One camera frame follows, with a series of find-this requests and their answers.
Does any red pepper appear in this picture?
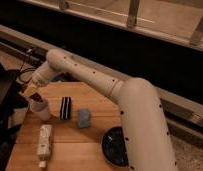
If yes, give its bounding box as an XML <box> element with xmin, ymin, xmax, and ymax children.
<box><xmin>30</xmin><ymin>93</ymin><xmax>43</xmax><ymax>102</ymax></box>

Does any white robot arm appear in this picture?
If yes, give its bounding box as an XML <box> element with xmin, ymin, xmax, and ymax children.
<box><xmin>24</xmin><ymin>49</ymin><xmax>178</xmax><ymax>171</ymax></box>

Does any white ceramic cup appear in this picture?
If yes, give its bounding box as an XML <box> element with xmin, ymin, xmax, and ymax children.
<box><xmin>30</xmin><ymin>99</ymin><xmax>51</xmax><ymax>121</ymax></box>

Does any black chair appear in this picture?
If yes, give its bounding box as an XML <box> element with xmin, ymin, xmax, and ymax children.
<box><xmin>0</xmin><ymin>62</ymin><xmax>27</xmax><ymax>171</ymax></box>

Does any black white striped block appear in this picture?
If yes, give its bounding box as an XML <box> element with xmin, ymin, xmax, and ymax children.
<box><xmin>59</xmin><ymin>97</ymin><xmax>71</xmax><ymax>120</ymax></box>

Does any white bottle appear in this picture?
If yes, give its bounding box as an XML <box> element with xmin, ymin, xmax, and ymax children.
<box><xmin>37</xmin><ymin>124</ymin><xmax>52</xmax><ymax>168</ymax></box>

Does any blue sponge cloth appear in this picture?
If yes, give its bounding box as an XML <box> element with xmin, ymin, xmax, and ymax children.
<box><xmin>77</xmin><ymin>109</ymin><xmax>91</xmax><ymax>128</ymax></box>

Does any black round plate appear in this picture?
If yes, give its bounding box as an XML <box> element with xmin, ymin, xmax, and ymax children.
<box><xmin>101</xmin><ymin>126</ymin><xmax>128</xmax><ymax>167</ymax></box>

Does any black cable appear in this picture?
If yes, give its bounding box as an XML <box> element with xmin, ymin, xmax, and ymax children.
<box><xmin>17</xmin><ymin>49</ymin><xmax>46</xmax><ymax>85</ymax></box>

